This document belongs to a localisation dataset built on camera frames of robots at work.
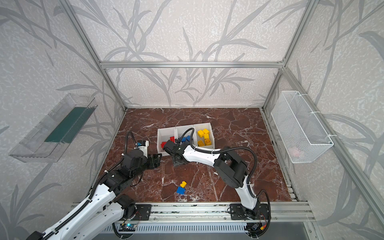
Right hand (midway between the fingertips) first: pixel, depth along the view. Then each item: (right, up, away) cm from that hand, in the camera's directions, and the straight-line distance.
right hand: (180, 155), depth 90 cm
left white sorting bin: (-13, +11, +12) cm, 21 cm away
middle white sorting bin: (+4, +14, -9) cm, 17 cm away
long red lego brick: (-7, +9, +8) cm, 14 cm away
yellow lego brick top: (+17, +7, +6) cm, 19 cm away
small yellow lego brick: (+3, -14, -8) cm, 17 cm away
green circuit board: (-23, -30, -19) cm, 43 cm away
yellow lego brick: (+16, +14, +12) cm, 24 cm away
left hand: (-10, +5, -11) cm, 16 cm away
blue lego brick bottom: (+1, -17, -10) cm, 20 cm away
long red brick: (-12, +6, +6) cm, 15 cm away
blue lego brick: (+4, +10, +11) cm, 15 cm away
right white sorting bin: (+18, +17, +12) cm, 27 cm away
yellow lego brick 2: (+16, +11, +11) cm, 22 cm away
